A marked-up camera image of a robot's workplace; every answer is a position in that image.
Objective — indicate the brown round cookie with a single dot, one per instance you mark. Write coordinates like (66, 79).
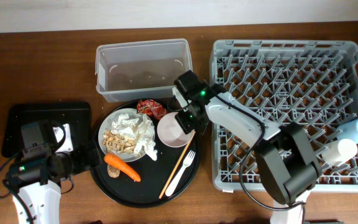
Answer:
(113, 172)

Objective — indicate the round black tray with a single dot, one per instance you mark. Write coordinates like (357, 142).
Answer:
(153, 174)

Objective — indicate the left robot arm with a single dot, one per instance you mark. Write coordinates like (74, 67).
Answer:
(34, 178)

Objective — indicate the red snack wrapper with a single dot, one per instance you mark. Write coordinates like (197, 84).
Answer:
(151, 108)

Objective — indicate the grey plate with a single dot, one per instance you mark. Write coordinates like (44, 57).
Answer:
(106, 127)

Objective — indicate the clear plastic bin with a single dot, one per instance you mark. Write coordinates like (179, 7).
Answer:
(146, 69)

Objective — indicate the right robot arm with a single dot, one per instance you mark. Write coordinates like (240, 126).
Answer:
(286, 162)

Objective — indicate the white plastic fork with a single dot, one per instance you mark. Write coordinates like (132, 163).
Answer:
(186, 163)

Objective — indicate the orange carrot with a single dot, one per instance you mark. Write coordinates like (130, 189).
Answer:
(117, 162)

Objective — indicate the light blue cup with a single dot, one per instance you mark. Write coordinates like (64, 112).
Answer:
(349, 131)

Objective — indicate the grey dishwasher rack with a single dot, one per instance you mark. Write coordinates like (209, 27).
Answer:
(311, 82)

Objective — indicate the black rectangular tray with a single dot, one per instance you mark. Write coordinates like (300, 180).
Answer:
(76, 114)

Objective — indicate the white cup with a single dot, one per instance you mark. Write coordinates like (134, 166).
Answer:
(338, 152)

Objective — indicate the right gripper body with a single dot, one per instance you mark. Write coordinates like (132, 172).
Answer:
(188, 121)

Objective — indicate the pile of peanut shells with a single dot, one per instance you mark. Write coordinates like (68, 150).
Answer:
(125, 142)

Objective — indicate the white napkin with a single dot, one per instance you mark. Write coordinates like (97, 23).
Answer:
(135, 130)

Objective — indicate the white bowl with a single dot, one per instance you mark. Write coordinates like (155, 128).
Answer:
(170, 132)

